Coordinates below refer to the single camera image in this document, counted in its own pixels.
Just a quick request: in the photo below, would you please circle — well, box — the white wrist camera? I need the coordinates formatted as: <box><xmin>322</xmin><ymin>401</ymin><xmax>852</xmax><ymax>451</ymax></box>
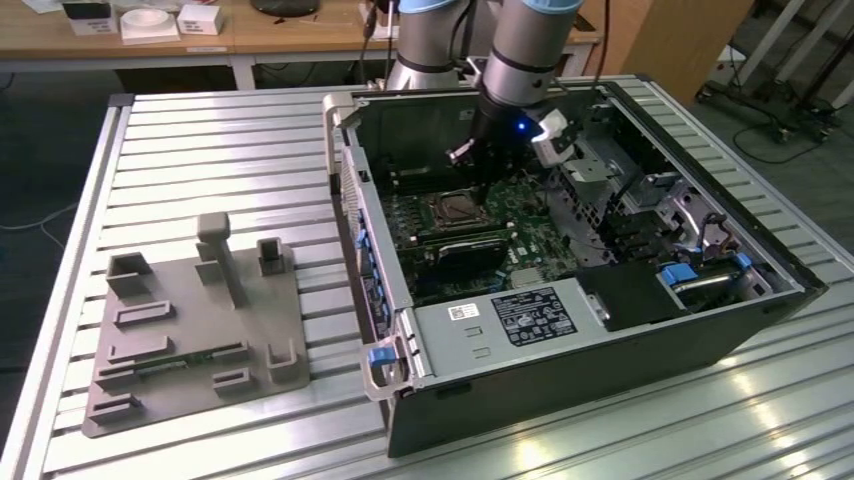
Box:
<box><xmin>530</xmin><ymin>110</ymin><xmax>579</xmax><ymax>169</ymax></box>

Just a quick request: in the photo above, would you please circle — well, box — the blue disk carrier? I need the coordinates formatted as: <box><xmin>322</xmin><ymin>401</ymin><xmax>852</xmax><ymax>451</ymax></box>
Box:
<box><xmin>655</xmin><ymin>261</ymin><xmax>699</xmax><ymax>289</ymax></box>

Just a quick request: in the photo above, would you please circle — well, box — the silver power supply unit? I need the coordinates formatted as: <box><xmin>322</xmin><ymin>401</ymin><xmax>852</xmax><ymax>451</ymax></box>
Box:
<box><xmin>406</xmin><ymin>277</ymin><xmax>612</xmax><ymax>377</ymax></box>

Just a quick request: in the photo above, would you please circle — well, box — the black round object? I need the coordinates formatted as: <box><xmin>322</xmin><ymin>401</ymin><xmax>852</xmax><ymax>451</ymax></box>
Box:
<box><xmin>249</xmin><ymin>0</ymin><xmax>321</xmax><ymax>16</ymax></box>

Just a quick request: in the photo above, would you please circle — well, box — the white printed box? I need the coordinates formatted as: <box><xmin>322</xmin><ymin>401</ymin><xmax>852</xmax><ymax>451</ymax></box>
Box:
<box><xmin>174</xmin><ymin>3</ymin><xmax>225</xmax><ymax>37</ymax></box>

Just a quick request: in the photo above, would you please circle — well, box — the grey parts rack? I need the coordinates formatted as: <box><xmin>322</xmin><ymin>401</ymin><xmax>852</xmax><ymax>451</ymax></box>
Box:
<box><xmin>79</xmin><ymin>212</ymin><xmax>312</xmax><ymax>439</ymax></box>

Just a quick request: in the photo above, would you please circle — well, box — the CPU socket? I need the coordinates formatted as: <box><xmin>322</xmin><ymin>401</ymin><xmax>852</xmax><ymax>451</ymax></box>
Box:
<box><xmin>429</xmin><ymin>189</ymin><xmax>496</xmax><ymax>231</ymax></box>

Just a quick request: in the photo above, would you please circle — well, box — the black plastic shroud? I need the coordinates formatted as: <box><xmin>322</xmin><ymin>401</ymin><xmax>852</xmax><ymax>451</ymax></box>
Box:
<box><xmin>575</xmin><ymin>259</ymin><xmax>692</xmax><ymax>332</ymax></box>

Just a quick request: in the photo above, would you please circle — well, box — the black RAM slot row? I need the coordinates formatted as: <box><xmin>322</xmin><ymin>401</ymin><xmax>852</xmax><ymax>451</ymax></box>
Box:
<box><xmin>388</xmin><ymin>163</ymin><xmax>482</xmax><ymax>195</ymax></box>
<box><xmin>398</xmin><ymin>227</ymin><xmax>509</xmax><ymax>247</ymax></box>

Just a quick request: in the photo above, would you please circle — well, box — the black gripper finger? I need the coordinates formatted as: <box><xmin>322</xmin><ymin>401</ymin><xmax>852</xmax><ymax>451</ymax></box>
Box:
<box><xmin>446</xmin><ymin>138</ymin><xmax>482</xmax><ymax>177</ymax></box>
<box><xmin>472</xmin><ymin>152</ymin><xmax>520</xmax><ymax>206</ymax></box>

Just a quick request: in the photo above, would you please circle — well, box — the wooden cabinet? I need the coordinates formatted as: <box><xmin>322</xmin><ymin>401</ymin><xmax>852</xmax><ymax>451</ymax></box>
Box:
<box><xmin>585</xmin><ymin>0</ymin><xmax>755</xmax><ymax>109</ymax></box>

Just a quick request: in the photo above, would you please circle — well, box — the green motherboard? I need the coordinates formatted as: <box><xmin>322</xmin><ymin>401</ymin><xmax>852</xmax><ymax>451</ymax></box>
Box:
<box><xmin>382</xmin><ymin>162</ymin><xmax>579</xmax><ymax>306</ymax></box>

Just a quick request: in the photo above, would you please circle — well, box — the black hanging cable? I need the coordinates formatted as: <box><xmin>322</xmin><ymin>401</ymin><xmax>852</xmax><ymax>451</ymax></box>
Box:
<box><xmin>360</xmin><ymin>0</ymin><xmax>393</xmax><ymax>90</ymax></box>

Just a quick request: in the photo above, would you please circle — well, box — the small white box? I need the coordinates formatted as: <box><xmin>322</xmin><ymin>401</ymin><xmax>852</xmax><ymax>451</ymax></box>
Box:
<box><xmin>358</xmin><ymin>0</ymin><xmax>402</xmax><ymax>42</ymax></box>

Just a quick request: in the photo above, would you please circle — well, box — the white box black top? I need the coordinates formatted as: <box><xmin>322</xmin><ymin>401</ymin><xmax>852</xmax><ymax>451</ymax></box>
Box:
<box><xmin>61</xmin><ymin>0</ymin><xmax>115</xmax><ymax>37</ymax></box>

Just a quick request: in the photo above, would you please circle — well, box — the green RAM stick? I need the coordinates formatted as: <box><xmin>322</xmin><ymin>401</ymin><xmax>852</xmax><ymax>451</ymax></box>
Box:
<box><xmin>134</xmin><ymin>349</ymin><xmax>218</xmax><ymax>374</ymax></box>

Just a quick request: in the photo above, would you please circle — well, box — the black graphics card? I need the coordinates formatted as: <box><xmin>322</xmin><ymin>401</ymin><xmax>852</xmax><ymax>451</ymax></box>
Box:
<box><xmin>425</xmin><ymin>237</ymin><xmax>509</xmax><ymax>282</ymax></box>

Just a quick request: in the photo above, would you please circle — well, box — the black PC case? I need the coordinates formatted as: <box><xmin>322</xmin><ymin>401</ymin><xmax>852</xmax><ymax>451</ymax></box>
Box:
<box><xmin>321</xmin><ymin>80</ymin><xmax>828</xmax><ymax>459</ymax></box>

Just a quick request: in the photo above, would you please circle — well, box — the wooden desk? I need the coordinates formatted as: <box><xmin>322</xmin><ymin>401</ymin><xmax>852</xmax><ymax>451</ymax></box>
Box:
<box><xmin>0</xmin><ymin>0</ymin><xmax>237</xmax><ymax>90</ymax></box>
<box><xmin>232</xmin><ymin>0</ymin><xmax>605</xmax><ymax>76</ymax></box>

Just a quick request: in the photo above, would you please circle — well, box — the wheeled equipment cart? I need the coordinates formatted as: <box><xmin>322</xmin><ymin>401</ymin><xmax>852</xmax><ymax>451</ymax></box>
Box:
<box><xmin>692</xmin><ymin>0</ymin><xmax>854</xmax><ymax>147</ymax></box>

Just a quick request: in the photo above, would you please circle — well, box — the metal drive cage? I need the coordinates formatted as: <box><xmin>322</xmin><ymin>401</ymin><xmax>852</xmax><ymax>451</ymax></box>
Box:
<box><xmin>545</xmin><ymin>102</ymin><xmax>675</xmax><ymax>266</ymax></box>

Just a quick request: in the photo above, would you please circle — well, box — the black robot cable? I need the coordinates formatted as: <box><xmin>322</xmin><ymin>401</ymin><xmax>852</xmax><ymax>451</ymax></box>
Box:
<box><xmin>595</xmin><ymin>0</ymin><xmax>613</xmax><ymax>87</ymax></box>

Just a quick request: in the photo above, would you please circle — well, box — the metal socket cover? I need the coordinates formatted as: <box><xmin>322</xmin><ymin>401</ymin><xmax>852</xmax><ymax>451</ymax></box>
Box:
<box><xmin>430</xmin><ymin>189</ymin><xmax>496</xmax><ymax>231</ymax></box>

